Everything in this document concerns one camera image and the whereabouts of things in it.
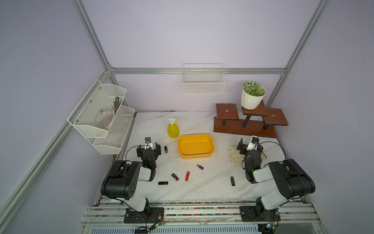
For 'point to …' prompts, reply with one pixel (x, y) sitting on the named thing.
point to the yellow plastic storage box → (194, 146)
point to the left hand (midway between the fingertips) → (148, 145)
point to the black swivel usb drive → (232, 181)
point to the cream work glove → (234, 155)
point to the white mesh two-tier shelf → (109, 141)
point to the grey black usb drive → (166, 149)
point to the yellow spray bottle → (173, 128)
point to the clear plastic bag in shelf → (104, 116)
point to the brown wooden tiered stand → (254, 122)
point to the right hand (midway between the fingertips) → (249, 142)
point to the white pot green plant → (252, 95)
